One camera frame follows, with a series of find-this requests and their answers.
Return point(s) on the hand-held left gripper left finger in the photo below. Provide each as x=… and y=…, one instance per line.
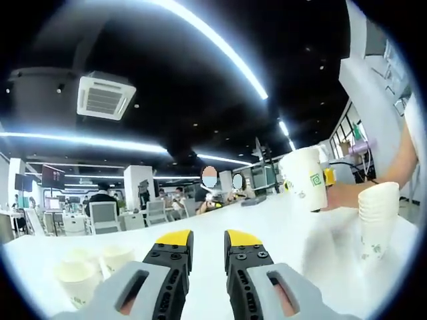
x=166, y=286

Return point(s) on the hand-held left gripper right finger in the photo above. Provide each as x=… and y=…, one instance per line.
x=243, y=286

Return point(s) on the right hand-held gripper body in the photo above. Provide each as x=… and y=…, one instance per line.
x=323, y=154

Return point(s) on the white paper cup green print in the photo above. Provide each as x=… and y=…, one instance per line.
x=303, y=176

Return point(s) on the stack of nested paper cups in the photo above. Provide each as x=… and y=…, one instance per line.
x=378, y=216

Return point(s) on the cluster of paper cups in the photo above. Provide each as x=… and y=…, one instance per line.
x=76, y=276

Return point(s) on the person's right hand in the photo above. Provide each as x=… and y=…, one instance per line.
x=343, y=196

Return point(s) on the purple device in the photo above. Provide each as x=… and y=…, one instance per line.
x=362, y=147

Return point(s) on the green hanging item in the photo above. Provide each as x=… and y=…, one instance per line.
x=357, y=131

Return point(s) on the short ceiling light strip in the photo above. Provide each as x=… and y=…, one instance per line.
x=284, y=128

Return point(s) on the black tripod stand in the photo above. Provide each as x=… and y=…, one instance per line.
x=265, y=160

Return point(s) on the white angled partition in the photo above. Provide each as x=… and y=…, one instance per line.
x=367, y=100

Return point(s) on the white table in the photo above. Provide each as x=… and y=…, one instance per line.
x=207, y=226

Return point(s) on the grey mesh office chair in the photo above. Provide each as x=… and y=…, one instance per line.
x=104, y=216

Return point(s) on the white square pillar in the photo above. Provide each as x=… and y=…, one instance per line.
x=136, y=186

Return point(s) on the long curved ceiling light strip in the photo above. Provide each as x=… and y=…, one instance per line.
x=240, y=66

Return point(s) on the hanging dark display screen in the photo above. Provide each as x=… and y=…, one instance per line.
x=53, y=175

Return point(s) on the small black monitor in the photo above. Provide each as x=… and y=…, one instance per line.
x=24, y=182

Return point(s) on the ceiling air conditioner unit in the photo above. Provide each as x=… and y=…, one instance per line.
x=106, y=96

